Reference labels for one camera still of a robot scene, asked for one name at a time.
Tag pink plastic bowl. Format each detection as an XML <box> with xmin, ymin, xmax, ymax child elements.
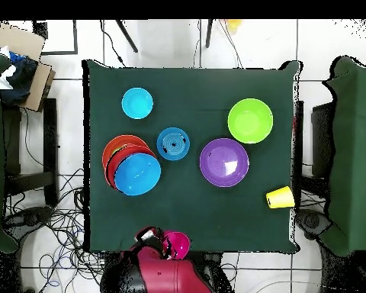
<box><xmin>162</xmin><ymin>230</ymin><xmax>191</xmax><ymax>261</ymax></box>

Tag large blue plastic bowl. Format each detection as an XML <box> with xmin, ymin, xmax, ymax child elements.
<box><xmin>114</xmin><ymin>152</ymin><xmax>162</xmax><ymax>197</ymax></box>

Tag orange plastic bowl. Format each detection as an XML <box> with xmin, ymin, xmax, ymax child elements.
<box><xmin>101</xmin><ymin>134</ymin><xmax>150</xmax><ymax>175</ymax></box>
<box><xmin>106</xmin><ymin>143</ymin><xmax>157</xmax><ymax>192</ymax></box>

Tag small dark blue bowl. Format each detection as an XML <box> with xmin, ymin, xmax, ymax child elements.
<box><xmin>156</xmin><ymin>126</ymin><xmax>191</xmax><ymax>162</ymax></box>

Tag purple plastic bowl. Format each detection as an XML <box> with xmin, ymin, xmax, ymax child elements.
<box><xmin>199</xmin><ymin>137</ymin><xmax>251</xmax><ymax>188</ymax></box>

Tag black equipment base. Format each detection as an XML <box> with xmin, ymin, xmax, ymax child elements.
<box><xmin>294</xmin><ymin>206</ymin><xmax>332</xmax><ymax>240</ymax></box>
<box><xmin>2</xmin><ymin>206</ymin><xmax>55</xmax><ymax>232</ymax></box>

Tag small cyan plastic bowl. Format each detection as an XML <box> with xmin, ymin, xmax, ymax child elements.
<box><xmin>121</xmin><ymin>87</ymin><xmax>155</xmax><ymax>120</ymax></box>

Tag yellow plastic cup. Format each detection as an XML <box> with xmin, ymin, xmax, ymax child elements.
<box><xmin>265</xmin><ymin>185</ymin><xmax>296</xmax><ymax>210</ymax></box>

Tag large green plastic bowl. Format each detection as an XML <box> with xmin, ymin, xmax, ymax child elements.
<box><xmin>227</xmin><ymin>98</ymin><xmax>275</xmax><ymax>144</ymax></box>

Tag dark green tablecloth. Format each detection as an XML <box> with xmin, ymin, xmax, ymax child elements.
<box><xmin>82</xmin><ymin>59</ymin><xmax>303</xmax><ymax>256</ymax></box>

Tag black tripod leg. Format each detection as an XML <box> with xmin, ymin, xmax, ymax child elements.
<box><xmin>114</xmin><ymin>19</ymin><xmax>140</xmax><ymax>54</ymax></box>
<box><xmin>204</xmin><ymin>19</ymin><xmax>215</xmax><ymax>50</ymax></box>

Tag blue and white cloth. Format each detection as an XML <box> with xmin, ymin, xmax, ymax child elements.
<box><xmin>0</xmin><ymin>47</ymin><xmax>39</xmax><ymax>106</ymax></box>

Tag small yellow object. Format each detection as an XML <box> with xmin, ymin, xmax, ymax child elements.
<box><xmin>225</xmin><ymin>19</ymin><xmax>242</xmax><ymax>34</ymax></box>

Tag cardboard box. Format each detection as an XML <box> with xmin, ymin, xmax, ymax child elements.
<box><xmin>0</xmin><ymin>23</ymin><xmax>57</xmax><ymax>113</ymax></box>

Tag tangled black floor cables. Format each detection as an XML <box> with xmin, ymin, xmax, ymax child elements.
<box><xmin>5</xmin><ymin>167</ymin><xmax>111</xmax><ymax>289</ymax></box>

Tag black bench frame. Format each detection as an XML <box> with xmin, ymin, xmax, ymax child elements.
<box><xmin>291</xmin><ymin>100</ymin><xmax>336</xmax><ymax>198</ymax></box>
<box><xmin>2</xmin><ymin>97</ymin><xmax>61</xmax><ymax>207</ymax></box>

